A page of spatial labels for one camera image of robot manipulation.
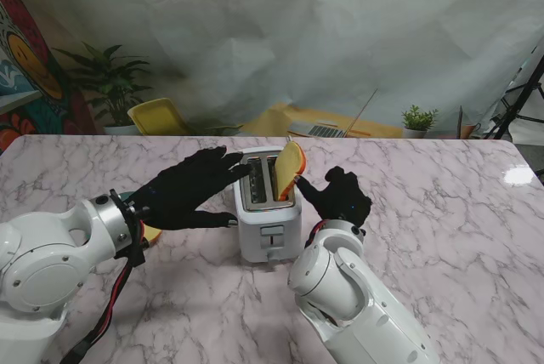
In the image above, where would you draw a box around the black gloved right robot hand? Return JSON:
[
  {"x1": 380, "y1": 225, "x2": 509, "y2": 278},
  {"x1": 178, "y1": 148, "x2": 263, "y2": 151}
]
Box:
[{"x1": 294, "y1": 165, "x2": 373, "y2": 229}]

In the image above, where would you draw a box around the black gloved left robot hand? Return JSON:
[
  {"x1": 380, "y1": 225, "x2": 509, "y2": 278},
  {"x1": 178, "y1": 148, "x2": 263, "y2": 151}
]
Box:
[{"x1": 127, "y1": 145, "x2": 252, "y2": 231}]

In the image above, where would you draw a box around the yellow toy toast slice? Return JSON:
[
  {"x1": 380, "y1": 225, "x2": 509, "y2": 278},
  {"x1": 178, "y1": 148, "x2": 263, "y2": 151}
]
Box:
[
  {"x1": 142, "y1": 223, "x2": 163, "y2": 248},
  {"x1": 271, "y1": 141, "x2": 308, "y2": 202}
]

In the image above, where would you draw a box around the white two-slot toaster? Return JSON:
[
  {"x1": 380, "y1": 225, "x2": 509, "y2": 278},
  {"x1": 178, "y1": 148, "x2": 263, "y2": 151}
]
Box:
[{"x1": 233, "y1": 147, "x2": 303, "y2": 264}]

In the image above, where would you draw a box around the silver open laptop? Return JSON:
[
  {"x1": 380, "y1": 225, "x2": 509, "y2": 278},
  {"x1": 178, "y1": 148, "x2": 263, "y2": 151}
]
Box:
[{"x1": 287, "y1": 88, "x2": 378, "y2": 139}]

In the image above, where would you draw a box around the yellow plastic chair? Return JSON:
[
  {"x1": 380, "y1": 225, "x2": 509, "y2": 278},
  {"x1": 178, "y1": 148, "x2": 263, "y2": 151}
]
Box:
[{"x1": 127, "y1": 98, "x2": 190, "y2": 136}]

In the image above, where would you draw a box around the small green potted plant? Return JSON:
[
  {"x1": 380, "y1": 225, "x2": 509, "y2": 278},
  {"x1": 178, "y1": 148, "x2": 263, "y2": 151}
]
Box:
[{"x1": 400, "y1": 105, "x2": 439, "y2": 139}]

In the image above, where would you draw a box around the yellow desk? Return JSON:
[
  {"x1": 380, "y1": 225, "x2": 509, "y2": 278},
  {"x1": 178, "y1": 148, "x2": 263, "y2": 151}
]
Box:
[{"x1": 241, "y1": 102, "x2": 404, "y2": 139}]

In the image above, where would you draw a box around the large green potted plant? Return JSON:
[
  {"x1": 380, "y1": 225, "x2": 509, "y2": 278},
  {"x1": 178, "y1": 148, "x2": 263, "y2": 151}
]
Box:
[{"x1": 53, "y1": 43, "x2": 182, "y2": 136}]

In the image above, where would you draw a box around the colourful mural panel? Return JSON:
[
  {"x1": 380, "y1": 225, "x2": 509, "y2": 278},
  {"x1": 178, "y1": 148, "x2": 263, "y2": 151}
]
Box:
[{"x1": 0, "y1": 0, "x2": 101, "y2": 155}]

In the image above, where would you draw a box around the white paper backdrop sheet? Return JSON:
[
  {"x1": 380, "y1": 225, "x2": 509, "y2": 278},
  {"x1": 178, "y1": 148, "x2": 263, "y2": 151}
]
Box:
[{"x1": 0, "y1": 0, "x2": 544, "y2": 135}]

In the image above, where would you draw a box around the black tripod stand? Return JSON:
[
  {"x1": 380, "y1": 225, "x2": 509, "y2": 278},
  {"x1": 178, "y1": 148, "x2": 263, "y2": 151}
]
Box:
[{"x1": 488, "y1": 47, "x2": 544, "y2": 140}]

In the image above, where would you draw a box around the red black left arm cable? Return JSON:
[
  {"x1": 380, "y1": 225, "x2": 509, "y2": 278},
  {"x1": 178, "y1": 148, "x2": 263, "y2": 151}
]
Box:
[{"x1": 59, "y1": 210, "x2": 148, "y2": 364}]

